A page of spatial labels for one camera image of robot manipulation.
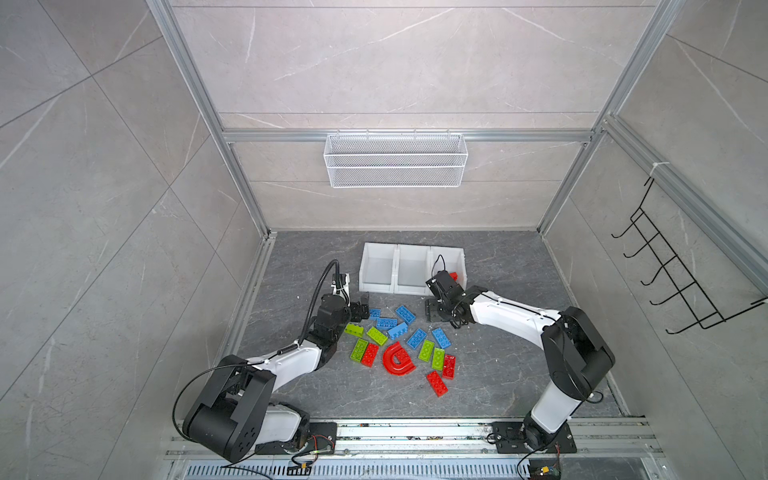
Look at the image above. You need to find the green lego brick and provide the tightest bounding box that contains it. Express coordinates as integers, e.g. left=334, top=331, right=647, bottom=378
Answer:
left=366, top=327, right=389, bottom=346
left=350, top=338, right=369, bottom=363
left=431, top=348, right=446, bottom=372
left=344, top=323, right=364, bottom=338

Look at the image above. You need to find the white three-compartment bin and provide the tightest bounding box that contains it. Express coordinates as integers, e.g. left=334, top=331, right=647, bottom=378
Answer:
left=358, top=243, right=467, bottom=296

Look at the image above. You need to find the red lego brick bottom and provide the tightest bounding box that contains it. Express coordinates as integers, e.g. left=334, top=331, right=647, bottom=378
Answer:
left=426, top=371, right=448, bottom=397

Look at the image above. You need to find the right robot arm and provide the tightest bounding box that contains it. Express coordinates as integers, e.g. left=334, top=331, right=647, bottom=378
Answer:
left=426, top=270, right=616, bottom=451

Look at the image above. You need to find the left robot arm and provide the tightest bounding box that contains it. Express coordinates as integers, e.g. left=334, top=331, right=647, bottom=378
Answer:
left=178, top=292, right=370, bottom=463

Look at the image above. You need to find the blue lego brick underside up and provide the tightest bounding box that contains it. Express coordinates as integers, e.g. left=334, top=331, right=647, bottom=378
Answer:
left=406, top=328, right=427, bottom=350

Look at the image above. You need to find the green lego brick centre underside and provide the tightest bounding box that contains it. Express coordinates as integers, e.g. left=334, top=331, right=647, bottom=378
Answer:
left=418, top=340, right=435, bottom=363

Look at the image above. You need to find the red arch lego piece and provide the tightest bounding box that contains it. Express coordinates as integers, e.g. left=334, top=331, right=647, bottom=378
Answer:
left=382, top=342, right=416, bottom=376

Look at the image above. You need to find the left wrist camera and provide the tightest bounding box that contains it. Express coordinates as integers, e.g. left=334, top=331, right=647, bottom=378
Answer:
left=332, top=273, right=350, bottom=296

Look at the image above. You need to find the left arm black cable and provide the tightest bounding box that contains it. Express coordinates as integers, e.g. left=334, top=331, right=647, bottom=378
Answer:
left=298, top=259, right=341, bottom=346

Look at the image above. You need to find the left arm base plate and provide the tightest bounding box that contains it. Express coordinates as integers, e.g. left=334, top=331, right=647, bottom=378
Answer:
left=254, top=421, right=338, bottom=455

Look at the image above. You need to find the metal front rail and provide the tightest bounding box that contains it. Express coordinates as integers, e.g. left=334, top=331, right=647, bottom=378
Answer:
left=159, top=417, right=675, bottom=479

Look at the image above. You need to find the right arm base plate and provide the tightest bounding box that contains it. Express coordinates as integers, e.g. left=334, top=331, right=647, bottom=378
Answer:
left=486, top=421, right=577, bottom=454

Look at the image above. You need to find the white wire mesh basket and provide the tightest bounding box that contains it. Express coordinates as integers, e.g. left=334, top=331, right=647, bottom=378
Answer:
left=323, top=133, right=469, bottom=189

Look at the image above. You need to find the black wire hook rack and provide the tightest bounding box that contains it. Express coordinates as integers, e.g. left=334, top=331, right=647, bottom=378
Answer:
left=611, top=177, right=767, bottom=336

